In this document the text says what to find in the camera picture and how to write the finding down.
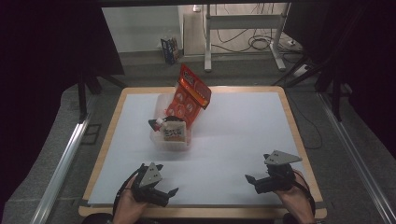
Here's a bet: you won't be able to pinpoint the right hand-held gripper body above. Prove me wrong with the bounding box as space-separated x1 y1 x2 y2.
263 149 303 191

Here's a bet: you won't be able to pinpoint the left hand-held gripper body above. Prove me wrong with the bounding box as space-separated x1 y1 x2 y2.
130 161 164 205

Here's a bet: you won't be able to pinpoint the clear plastic container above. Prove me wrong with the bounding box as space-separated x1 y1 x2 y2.
148 92 193 152

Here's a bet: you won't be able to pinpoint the small red black snack packet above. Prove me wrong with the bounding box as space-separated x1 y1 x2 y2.
148 115 183 133

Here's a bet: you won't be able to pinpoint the large red snack packet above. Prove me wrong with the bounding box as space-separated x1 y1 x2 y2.
164 63 213 129

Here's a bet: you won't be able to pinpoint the person's right hand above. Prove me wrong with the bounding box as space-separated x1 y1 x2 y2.
274 169 316 224

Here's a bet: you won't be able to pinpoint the person's left hand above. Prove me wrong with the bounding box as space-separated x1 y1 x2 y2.
112 176 148 224

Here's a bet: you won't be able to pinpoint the wooden table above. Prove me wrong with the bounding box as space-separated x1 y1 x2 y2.
78 86 328 219

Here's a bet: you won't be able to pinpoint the white table sheet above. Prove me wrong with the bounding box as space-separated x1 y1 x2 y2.
88 91 316 207

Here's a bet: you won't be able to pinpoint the black stand legs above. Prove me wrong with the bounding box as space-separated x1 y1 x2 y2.
272 54 345 123
76 73 127 123

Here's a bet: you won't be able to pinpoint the white power strip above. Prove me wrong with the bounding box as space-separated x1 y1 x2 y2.
292 63 311 77

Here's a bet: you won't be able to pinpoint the dark curtain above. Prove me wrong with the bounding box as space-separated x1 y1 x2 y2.
284 0 396 157
0 0 125 202

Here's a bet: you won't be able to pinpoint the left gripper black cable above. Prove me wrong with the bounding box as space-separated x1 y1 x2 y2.
112 171 139 217

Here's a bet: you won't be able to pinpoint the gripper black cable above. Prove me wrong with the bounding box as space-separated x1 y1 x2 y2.
112 171 139 217
291 176 317 217

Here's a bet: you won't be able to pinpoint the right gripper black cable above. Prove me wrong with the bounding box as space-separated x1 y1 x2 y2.
291 176 317 217

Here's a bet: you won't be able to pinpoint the thin black floor cable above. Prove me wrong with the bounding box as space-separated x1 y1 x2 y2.
288 92 324 150

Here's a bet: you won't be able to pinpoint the aluminium floor rail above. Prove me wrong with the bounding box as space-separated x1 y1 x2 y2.
317 92 396 224
30 92 96 224

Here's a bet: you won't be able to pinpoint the coiled black floor cable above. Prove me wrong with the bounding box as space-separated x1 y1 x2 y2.
247 34 276 52

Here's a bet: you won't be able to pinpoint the long black floor cable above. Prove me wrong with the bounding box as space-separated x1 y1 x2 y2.
214 3 260 54

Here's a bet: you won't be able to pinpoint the white metal stand frame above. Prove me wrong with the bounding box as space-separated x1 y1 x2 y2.
204 3 288 73

